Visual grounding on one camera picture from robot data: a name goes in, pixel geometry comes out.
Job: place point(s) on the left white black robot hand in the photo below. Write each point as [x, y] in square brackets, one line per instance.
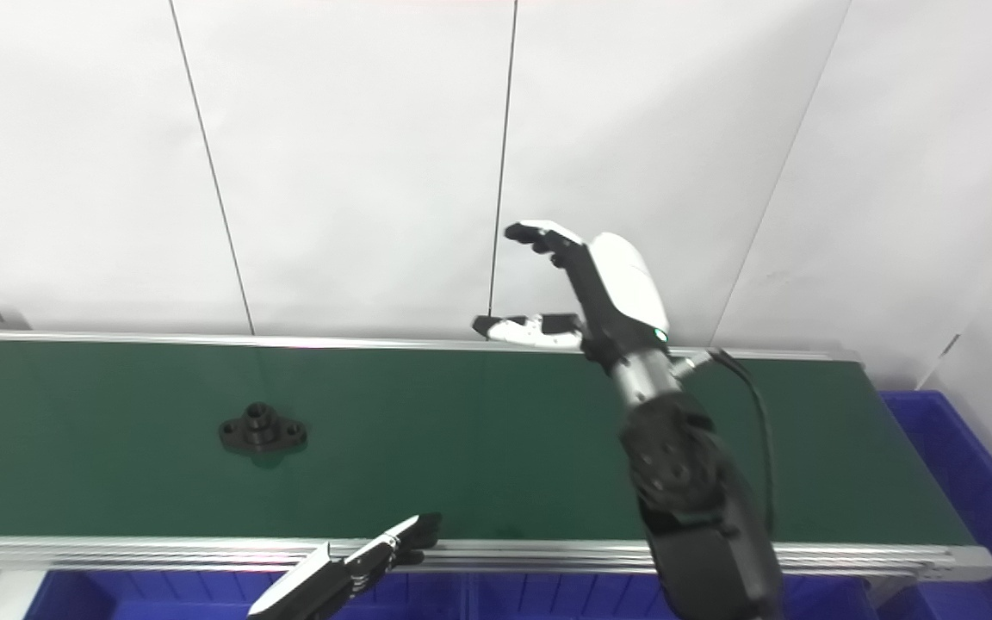
[332, 577]

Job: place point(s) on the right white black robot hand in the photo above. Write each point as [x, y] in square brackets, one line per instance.
[621, 293]

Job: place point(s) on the black flanged metal part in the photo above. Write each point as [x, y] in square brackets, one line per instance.
[262, 430]

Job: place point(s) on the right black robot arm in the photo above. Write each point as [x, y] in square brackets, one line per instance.
[694, 499]

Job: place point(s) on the blue plastic bin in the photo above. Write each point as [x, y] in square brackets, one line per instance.
[160, 598]
[978, 482]
[565, 598]

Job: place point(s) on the green conveyor belt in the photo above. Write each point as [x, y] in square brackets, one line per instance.
[548, 555]
[461, 439]

